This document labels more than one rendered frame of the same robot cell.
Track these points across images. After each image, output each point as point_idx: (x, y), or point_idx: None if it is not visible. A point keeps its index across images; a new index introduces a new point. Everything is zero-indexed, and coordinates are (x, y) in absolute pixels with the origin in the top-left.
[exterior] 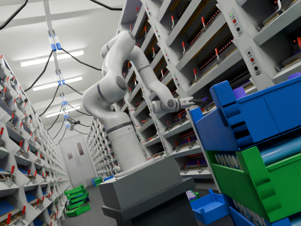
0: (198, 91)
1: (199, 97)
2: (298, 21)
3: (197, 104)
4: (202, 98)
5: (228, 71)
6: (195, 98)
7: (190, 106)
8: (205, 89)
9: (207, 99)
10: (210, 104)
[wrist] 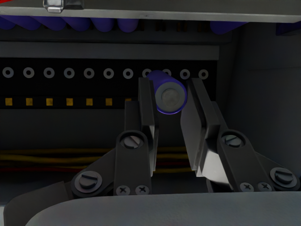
0: (258, 148)
1: (275, 117)
2: None
3: (205, 106)
4: (271, 89)
5: (31, 116)
6: (294, 135)
7: (249, 215)
8: (236, 114)
9: (256, 59)
10: (80, 10)
